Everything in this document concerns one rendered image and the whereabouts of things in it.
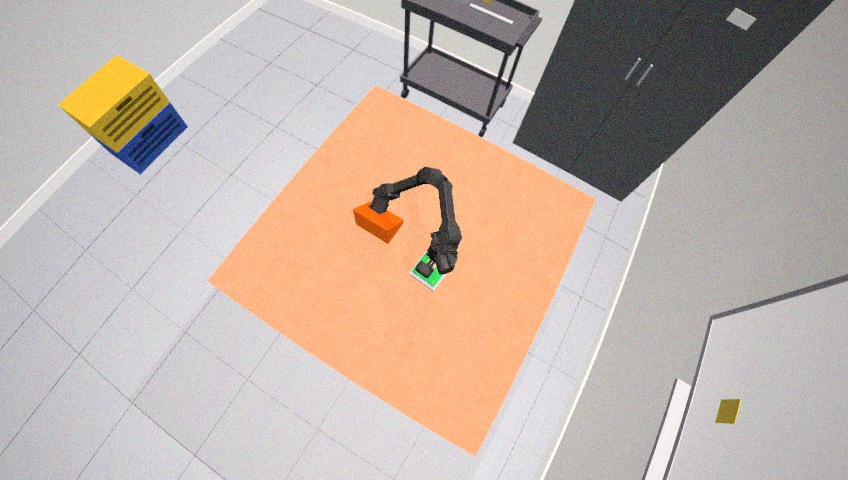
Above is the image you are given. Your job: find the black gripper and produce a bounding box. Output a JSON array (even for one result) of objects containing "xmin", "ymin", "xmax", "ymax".
[{"xmin": 415, "ymin": 247, "xmax": 436, "ymax": 278}]

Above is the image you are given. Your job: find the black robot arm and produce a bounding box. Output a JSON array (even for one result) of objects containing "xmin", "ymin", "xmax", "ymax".
[{"xmin": 368, "ymin": 166, "xmax": 462, "ymax": 275}]

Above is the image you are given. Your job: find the green board with square handle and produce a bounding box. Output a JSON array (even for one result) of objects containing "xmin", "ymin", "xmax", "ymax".
[{"xmin": 412, "ymin": 254, "xmax": 442, "ymax": 287}]

